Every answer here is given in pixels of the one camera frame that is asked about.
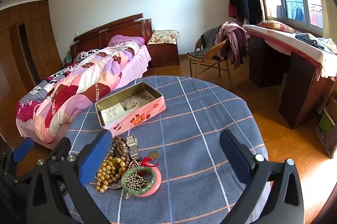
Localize purple pillow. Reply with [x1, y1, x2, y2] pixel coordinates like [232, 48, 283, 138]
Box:
[107, 35, 145, 47]

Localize pink patchwork quilt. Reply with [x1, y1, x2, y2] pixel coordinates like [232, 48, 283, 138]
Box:
[16, 42, 140, 144]

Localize grey garment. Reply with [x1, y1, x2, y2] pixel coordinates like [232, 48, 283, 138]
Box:
[188, 27, 222, 59]

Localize blue plaid tablecloth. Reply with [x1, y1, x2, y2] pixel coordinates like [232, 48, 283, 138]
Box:
[63, 76, 271, 224]

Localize wicker chair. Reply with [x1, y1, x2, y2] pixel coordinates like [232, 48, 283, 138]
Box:
[187, 38, 234, 90]

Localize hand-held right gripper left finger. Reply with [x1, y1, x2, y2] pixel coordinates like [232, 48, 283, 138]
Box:
[26, 130, 113, 224]

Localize white paper receipt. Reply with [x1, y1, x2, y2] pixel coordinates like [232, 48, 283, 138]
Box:
[101, 103, 126, 126]

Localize folded newspaper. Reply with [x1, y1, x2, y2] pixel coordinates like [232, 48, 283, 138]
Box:
[120, 91, 156, 111]

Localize dark wooden bed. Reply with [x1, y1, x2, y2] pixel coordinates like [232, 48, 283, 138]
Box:
[16, 13, 154, 149]

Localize brown wooden bead bracelet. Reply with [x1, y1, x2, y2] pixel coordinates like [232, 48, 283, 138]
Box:
[109, 136, 132, 164]

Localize white red desk cloth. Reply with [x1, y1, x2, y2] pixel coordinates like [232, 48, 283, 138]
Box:
[242, 24, 337, 81]

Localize pink bangle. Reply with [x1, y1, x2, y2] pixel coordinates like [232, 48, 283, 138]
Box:
[129, 166, 162, 197]

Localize pink maroon clothes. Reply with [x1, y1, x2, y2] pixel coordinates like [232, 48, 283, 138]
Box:
[215, 22, 248, 70]

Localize silver wristwatch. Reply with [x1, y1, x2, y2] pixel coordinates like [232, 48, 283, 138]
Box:
[126, 135, 140, 161]

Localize pile of folded clothes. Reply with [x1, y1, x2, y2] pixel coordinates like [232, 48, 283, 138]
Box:
[295, 32, 337, 55]

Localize brown wooden wardrobe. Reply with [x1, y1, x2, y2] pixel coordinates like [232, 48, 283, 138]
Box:
[0, 0, 64, 141]

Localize woven basket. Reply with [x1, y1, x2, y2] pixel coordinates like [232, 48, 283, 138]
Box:
[316, 124, 337, 159]

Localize dark wooden nightstand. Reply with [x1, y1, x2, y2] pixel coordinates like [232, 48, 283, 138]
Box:
[146, 43, 181, 69]

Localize green bin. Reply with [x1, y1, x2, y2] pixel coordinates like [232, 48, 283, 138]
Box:
[318, 105, 336, 133]

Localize floral cushion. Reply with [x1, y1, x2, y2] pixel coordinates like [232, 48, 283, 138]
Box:
[147, 30, 180, 45]

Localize dark wooden desk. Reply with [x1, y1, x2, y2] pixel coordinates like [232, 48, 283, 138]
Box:
[248, 29, 337, 130]

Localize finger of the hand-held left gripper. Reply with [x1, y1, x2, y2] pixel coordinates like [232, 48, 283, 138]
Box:
[5, 138, 35, 174]
[47, 138, 72, 161]

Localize golden pearl bead necklace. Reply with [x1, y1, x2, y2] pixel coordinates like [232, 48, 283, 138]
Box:
[95, 156, 127, 192]

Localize pink tin box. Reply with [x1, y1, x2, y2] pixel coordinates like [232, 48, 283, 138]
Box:
[95, 82, 166, 138]

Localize hanging red garment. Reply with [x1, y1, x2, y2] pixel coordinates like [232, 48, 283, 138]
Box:
[228, 3, 238, 20]

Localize red knotted cord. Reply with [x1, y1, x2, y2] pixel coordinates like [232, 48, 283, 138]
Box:
[139, 157, 159, 168]

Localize gold chain necklace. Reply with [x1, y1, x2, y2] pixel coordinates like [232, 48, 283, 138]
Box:
[124, 159, 148, 200]

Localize black white spotted cloth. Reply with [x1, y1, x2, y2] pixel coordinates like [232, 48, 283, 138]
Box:
[74, 49, 101, 62]

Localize floral pillow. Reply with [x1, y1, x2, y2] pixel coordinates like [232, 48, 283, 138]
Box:
[256, 20, 297, 34]

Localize green jade bangle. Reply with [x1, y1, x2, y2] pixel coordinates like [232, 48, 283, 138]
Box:
[121, 166, 158, 195]

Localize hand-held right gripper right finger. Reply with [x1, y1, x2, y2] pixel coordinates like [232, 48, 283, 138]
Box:
[219, 130, 306, 224]

